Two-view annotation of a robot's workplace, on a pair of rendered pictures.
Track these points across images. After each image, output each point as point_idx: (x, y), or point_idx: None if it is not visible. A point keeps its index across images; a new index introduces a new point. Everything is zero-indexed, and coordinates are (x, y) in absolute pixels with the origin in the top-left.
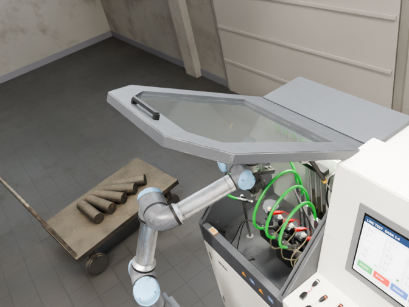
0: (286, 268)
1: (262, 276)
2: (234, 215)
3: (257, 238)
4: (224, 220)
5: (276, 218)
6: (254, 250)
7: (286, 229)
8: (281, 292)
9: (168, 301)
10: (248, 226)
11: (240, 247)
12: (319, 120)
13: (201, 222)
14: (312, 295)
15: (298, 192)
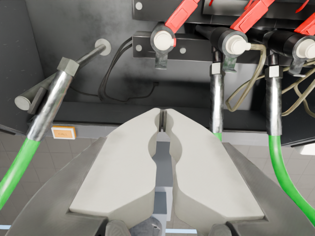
0: None
1: (229, 135)
2: (25, 34)
3: (120, 39)
4: (30, 69)
5: (224, 60)
6: (140, 68)
7: (217, 12)
8: (290, 144)
9: (140, 225)
10: (95, 56)
11: (115, 81)
12: None
13: (20, 135)
14: None
15: None
